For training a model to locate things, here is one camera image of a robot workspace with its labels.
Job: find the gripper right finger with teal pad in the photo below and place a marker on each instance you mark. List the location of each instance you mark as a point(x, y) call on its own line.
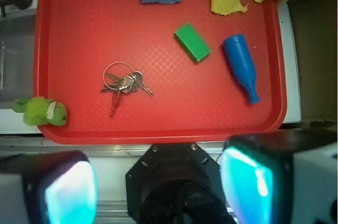
point(288, 176)

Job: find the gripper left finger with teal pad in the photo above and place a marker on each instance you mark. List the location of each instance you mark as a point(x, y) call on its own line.
point(48, 188)

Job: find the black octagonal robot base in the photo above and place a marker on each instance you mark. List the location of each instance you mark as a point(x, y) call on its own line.
point(176, 183)

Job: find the blue plastic bottle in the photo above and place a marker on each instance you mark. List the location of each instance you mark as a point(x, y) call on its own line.
point(242, 65)

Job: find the green plush frog toy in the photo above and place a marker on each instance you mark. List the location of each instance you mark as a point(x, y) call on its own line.
point(39, 111)

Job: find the bunch of metal keys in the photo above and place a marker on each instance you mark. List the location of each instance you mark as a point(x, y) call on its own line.
point(129, 84)

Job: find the red plastic tray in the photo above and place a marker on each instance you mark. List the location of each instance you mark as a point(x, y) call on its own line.
point(76, 39)

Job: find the metal sink basin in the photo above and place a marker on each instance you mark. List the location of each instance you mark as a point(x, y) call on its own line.
point(17, 57)

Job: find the green rectangular block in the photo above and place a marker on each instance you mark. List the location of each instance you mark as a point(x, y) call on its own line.
point(192, 43)

